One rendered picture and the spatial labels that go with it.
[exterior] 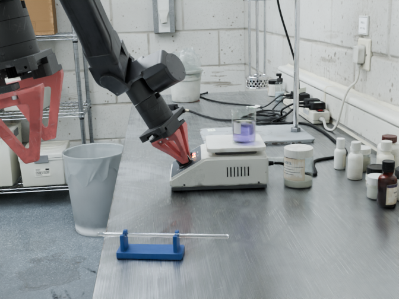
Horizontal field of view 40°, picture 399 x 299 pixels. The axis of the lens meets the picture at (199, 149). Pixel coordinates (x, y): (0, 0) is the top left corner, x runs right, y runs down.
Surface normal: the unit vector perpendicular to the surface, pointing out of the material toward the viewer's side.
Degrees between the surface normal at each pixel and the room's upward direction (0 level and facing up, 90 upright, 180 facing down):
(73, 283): 0
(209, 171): 90
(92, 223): 94
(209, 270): 0
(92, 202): 94
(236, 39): 90
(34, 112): 111
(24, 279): 0
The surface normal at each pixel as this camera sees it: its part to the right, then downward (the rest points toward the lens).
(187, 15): 0.08, 0.25
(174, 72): 0.77, -0.34
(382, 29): -1.00, 0.05
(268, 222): -0.04, -0.97
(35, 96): 0.16, 0.57
